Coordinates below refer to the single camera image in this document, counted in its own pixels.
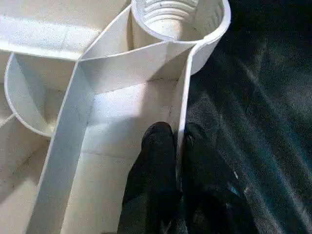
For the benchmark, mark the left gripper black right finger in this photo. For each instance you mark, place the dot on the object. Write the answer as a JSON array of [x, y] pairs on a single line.
[[209, 195]]

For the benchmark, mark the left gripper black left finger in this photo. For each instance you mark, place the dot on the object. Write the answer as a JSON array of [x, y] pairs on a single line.
[[153, 185]]

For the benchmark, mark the white plastic table top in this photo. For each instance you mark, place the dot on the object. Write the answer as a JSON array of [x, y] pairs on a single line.
[[117, 97]]

